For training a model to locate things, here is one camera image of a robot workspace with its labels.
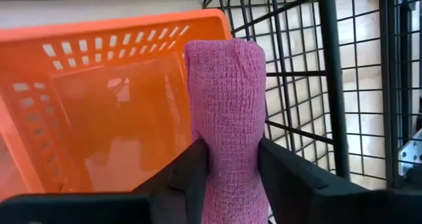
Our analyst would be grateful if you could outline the pink bandage roll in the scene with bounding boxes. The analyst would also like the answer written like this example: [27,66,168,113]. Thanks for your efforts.
[183,38,274,224]

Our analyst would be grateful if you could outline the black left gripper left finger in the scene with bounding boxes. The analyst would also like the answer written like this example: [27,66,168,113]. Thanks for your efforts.
[0,138,210,224]

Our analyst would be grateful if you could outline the orange plastic basket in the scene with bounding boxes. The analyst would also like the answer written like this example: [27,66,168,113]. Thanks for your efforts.
[0,8,234,204]

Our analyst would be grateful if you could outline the silver metal mounting bracket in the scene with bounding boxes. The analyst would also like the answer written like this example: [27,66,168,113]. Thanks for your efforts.
[397,128,422,177]

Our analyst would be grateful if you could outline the black wire basket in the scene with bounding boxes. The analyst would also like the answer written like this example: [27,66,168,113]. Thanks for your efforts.
[201,0,422,189]

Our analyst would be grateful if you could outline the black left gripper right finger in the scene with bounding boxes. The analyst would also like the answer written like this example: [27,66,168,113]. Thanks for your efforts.
[258,137,422,224]

